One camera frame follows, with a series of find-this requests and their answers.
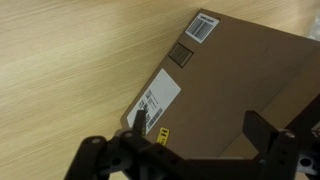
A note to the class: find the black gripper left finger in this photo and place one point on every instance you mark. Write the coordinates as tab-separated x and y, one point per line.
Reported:
139	125

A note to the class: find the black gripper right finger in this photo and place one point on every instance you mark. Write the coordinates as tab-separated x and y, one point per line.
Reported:
259	132

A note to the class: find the brown cardboard box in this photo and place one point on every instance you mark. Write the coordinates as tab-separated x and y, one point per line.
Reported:
219	68

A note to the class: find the crumpled clear plastic wrap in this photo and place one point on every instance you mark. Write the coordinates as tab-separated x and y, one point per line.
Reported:
314	32

